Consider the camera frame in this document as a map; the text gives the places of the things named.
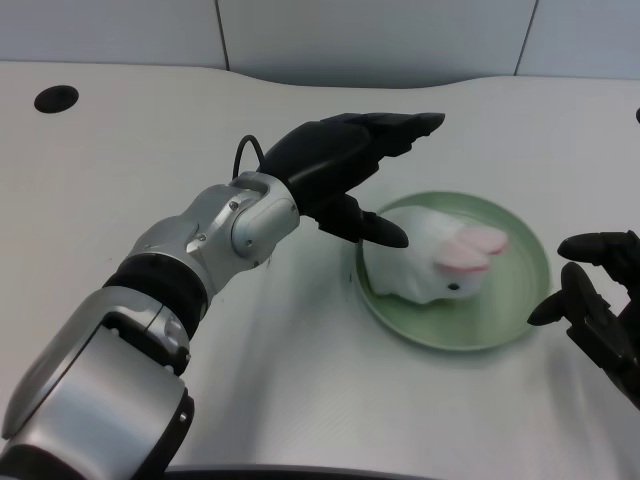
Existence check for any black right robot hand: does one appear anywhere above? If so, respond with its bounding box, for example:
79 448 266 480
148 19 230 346
526 229 640 407

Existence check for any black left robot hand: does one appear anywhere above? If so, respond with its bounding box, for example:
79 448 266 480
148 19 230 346
261 111 446 249

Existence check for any white rabbit plush doll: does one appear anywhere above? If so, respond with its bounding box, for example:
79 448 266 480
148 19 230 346
367 205 510 306

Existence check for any green round plate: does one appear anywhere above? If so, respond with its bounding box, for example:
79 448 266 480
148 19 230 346
352 189 551 354

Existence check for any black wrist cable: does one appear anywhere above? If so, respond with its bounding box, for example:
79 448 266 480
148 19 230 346
234 134 265 179

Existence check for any black round cable grommet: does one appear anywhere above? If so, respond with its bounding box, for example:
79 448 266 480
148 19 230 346
33 85 80 114

